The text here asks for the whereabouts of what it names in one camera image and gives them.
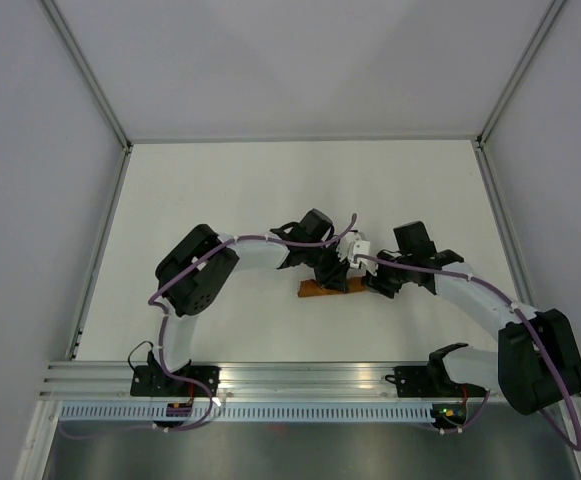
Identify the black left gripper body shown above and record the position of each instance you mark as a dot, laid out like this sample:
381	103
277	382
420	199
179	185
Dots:
318	254

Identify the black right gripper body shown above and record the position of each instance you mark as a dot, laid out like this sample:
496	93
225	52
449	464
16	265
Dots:
393	274

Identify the brown cloth napkin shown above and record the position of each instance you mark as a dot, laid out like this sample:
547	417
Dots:
310	288

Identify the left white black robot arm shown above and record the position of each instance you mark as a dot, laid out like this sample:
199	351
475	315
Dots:
193	273

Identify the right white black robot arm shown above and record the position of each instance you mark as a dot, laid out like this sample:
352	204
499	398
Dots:
536	362

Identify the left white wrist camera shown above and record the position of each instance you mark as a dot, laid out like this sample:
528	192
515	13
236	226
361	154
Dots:
346	244

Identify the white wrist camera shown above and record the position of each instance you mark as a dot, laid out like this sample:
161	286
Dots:
359	257
346	244

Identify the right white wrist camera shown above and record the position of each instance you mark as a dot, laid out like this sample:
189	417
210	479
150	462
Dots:
359	257

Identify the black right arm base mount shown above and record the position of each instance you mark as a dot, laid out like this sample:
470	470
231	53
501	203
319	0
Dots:
419	381

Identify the right aluminium side rail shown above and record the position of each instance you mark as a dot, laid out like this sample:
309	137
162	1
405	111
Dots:
504	225

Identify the aluminium side rail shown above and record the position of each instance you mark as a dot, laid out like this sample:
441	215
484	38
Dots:
504	225
85	296

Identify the left aluminium side rail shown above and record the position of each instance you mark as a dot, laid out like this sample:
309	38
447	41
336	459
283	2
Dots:
85	296

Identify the white slotted cable duct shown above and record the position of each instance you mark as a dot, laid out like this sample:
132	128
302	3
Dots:
284	412

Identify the aluminium front frame rail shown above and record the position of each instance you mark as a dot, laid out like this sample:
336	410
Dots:
375	382

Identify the right aluminium corner post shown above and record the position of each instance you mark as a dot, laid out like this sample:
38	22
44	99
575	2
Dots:
521	68

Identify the aluminium corner post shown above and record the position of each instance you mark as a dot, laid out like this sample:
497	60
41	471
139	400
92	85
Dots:
521	68
70	43

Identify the left aluminium corner post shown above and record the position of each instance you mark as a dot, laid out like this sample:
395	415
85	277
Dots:
70	43

